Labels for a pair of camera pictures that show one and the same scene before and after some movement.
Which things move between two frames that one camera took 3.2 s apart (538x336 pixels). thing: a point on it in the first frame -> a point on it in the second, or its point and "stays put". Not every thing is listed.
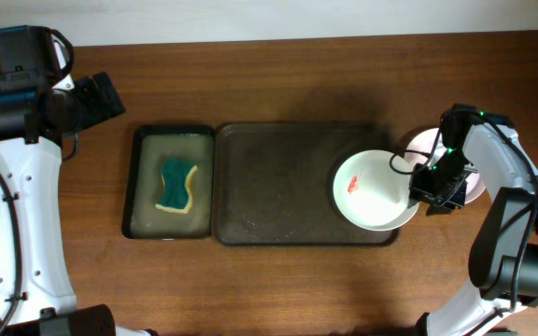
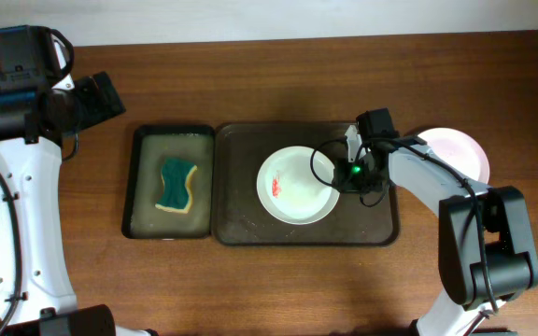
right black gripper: x=418 y=190 -> x=341 y=179
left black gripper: x=102 y=100 stays put
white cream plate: x=372 y=195 -> x=295 y=185
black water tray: x=150 y=146 stays put
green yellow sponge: x=174 y=175 stays put
